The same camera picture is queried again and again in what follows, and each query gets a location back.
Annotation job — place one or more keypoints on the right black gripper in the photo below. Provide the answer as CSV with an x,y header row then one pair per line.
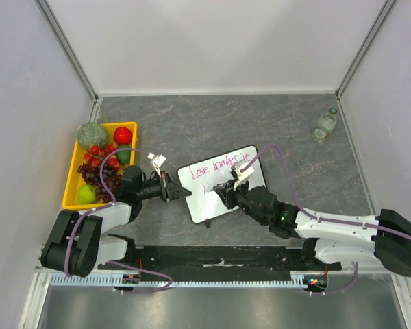
x,y
233,195

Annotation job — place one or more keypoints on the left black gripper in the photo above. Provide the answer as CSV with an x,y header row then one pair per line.
x,y
170,189

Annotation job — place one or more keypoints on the white whiteboard black frame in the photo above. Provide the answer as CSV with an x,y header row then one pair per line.
x,y
205,174

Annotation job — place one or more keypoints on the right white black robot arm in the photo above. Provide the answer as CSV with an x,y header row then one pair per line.
x,y
371,241

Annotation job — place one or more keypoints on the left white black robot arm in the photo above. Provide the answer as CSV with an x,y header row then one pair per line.
x,y
74,246

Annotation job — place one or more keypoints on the green lime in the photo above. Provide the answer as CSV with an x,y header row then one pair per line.
x,y
123,154

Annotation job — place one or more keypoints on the red apple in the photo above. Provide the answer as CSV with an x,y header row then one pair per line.
x,y
122,136

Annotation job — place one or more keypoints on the purple grape bunch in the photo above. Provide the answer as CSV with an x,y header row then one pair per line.
x,y
107,182

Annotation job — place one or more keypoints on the red strawberry cluster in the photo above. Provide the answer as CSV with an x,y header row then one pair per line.
x,y
96,155

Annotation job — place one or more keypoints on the green pear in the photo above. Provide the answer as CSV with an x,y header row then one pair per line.
x,y
86,194

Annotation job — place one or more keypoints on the green netted melon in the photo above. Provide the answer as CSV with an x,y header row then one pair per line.
x,y
92,133

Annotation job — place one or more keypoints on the yellow plastic bin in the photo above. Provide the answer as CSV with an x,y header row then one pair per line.
x,y
75,180

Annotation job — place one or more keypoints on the clear glass bottle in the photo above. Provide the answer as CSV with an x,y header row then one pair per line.
x,y
325,125

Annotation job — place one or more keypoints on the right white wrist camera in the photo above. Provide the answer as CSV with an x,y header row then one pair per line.
x,y
241,172

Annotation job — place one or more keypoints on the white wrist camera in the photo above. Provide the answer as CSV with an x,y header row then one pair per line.
x,y
156,161
241,172

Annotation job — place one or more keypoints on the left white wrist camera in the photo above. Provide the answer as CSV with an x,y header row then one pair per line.
x,y
156,161

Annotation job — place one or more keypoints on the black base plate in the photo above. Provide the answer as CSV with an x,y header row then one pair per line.
x,y
225,263

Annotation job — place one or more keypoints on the white slotted cable duct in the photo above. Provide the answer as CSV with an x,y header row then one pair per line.
x,y
131,280

